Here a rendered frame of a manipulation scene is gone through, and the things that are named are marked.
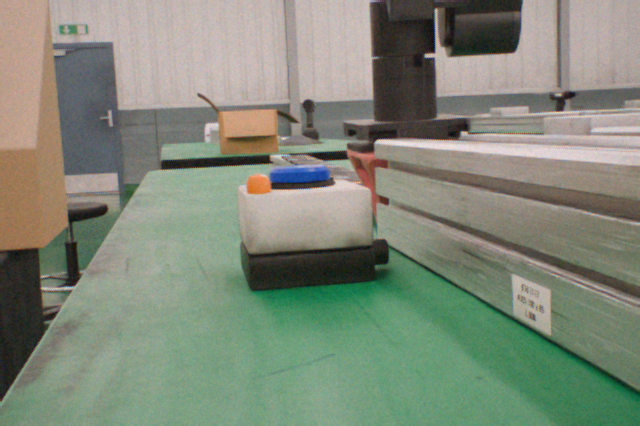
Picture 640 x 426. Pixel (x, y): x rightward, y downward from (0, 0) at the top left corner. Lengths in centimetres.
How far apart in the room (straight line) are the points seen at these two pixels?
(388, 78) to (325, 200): 23
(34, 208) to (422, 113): 35
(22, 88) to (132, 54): 1084
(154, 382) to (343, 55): 1162
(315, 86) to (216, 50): 152
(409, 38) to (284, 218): 26
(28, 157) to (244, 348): 42
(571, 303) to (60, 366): 22
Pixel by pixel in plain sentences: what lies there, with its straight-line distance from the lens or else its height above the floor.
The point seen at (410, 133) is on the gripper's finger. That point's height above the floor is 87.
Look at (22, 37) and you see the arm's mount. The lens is 87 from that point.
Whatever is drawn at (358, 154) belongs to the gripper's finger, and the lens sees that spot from 70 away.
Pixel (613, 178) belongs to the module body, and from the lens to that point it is 31.
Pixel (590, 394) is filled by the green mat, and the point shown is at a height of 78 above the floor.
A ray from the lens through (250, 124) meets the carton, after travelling 276.
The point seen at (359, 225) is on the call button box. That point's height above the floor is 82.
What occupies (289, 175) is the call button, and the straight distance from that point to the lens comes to 50.
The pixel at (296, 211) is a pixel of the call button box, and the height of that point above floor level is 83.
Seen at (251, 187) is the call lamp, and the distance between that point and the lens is 48.
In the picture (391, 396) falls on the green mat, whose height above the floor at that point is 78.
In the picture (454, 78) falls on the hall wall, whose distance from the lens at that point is 1233.
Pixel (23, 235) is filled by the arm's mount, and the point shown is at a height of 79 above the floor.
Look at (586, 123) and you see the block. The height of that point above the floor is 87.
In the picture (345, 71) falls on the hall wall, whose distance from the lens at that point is 1191.
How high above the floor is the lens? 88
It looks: 6 degrees down
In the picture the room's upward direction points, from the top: 3 degrees counter-clockwise
